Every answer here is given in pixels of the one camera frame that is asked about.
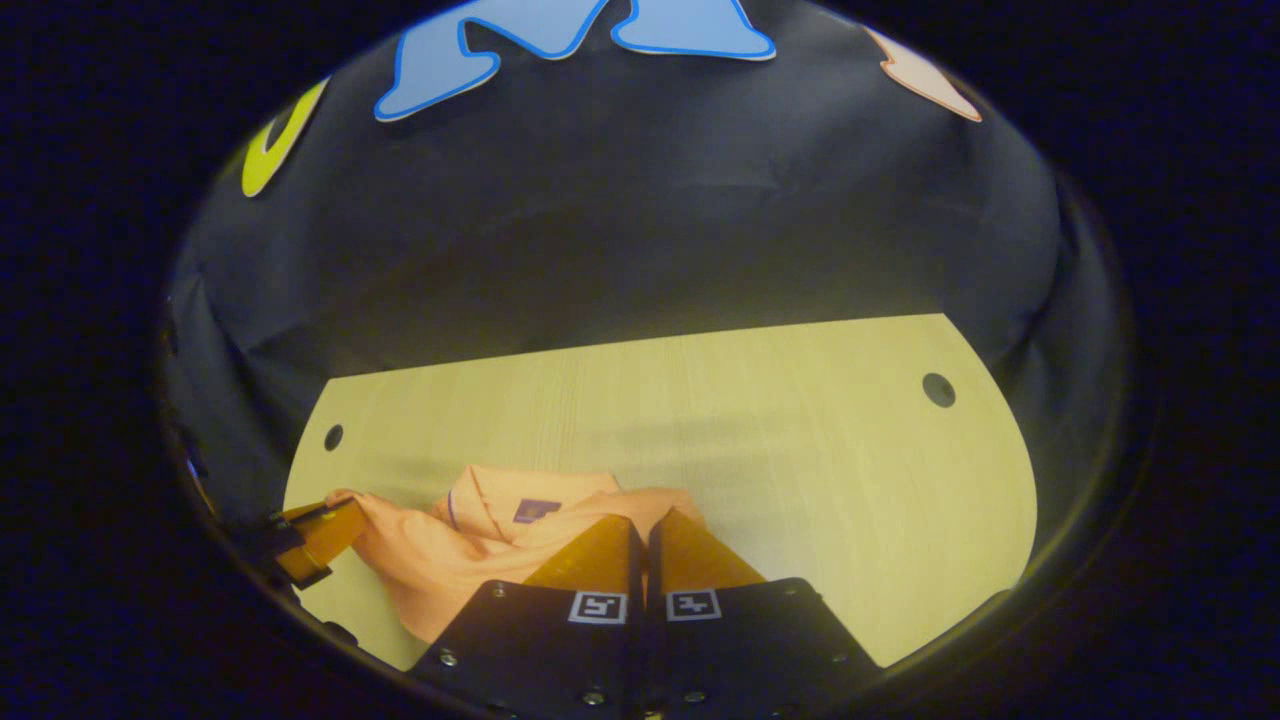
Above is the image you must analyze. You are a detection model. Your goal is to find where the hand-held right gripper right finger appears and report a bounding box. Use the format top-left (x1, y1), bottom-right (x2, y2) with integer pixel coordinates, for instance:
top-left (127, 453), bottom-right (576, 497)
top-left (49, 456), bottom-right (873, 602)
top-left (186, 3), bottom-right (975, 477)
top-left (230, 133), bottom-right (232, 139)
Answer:
top-left (644, 507), bottom-right (887, 720)

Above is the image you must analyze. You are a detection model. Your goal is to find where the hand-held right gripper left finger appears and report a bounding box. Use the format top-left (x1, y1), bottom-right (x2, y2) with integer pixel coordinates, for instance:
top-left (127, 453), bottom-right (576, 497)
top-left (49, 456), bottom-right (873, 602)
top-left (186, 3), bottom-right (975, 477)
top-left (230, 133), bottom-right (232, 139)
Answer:
top-left (409, 514), bottom-right (645, 720)

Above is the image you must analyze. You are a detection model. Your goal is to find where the orange T-shirt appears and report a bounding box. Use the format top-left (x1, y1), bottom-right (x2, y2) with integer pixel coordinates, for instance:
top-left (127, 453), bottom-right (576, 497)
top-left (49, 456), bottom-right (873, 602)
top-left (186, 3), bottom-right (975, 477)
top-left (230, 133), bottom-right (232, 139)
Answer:
top-left (325, 464), bottom-right (707, 645)

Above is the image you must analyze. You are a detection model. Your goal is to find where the black backdrop cloth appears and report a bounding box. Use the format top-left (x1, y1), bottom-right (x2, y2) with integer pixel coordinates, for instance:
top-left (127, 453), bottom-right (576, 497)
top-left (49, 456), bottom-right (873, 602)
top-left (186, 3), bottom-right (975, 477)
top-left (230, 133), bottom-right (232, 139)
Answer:
top-left (163, 0), bottom-right (1123, 621)

